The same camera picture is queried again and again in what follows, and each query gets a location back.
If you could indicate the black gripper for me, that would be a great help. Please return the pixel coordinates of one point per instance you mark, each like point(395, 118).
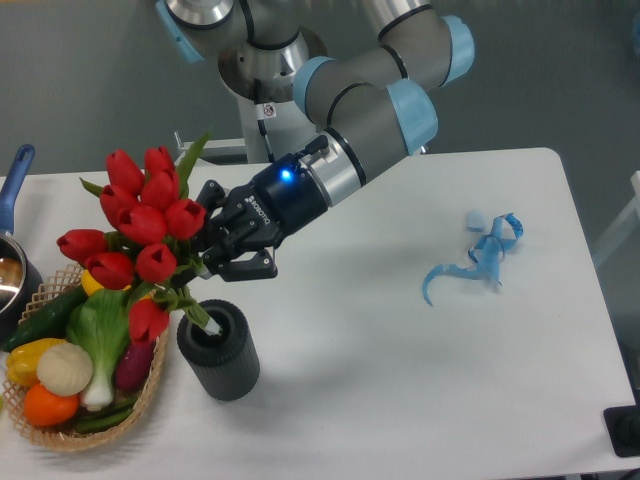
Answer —
point(276, 203)

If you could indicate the purple eggplant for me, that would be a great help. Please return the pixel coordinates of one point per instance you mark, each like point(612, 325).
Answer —
point(134, 366)

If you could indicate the red tulip bouquet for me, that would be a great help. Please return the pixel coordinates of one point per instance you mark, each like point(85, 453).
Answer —
point(154, 223)

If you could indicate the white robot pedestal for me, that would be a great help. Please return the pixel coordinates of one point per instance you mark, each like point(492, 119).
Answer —
point(260, 74)

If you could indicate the yellow squash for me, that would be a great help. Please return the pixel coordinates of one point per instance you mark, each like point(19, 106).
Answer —
point(91, 286)

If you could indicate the small blue cap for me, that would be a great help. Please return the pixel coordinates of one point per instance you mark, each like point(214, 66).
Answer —
point(475, 221)

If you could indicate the white garlic bulb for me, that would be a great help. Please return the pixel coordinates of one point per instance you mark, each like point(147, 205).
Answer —
point(65, 369)

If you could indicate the blue handled saucepan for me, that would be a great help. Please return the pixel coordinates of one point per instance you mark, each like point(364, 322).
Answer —
point(19, 277)

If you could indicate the black device at edge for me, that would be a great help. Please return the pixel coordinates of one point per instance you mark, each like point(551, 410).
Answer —
point(623, 428)

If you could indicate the green bean pods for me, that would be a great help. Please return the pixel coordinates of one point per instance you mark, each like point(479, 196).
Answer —
point(105, 419)

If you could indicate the dark grey ribbed vase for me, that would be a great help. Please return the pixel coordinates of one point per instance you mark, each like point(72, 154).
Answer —
point(227, 365)

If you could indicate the orange fruit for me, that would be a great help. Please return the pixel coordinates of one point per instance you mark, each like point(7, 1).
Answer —
point(43, 408)

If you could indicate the green bok choy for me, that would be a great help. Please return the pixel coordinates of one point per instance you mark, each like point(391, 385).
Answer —
point(101, 328)

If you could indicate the green cucumber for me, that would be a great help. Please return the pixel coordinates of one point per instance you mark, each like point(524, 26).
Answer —
point(49, 321)

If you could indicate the yellow bell pepper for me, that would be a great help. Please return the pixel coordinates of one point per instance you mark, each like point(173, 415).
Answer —
point(22, 362)

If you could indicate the blue plastic tape strip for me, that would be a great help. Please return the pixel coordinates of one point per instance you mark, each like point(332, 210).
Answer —
point(486, 255)

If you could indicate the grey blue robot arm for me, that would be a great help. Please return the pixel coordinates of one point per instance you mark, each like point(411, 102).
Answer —
point(324, 128)

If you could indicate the woven wicker basket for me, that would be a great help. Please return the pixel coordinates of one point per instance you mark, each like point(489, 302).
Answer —
point(64, 438)

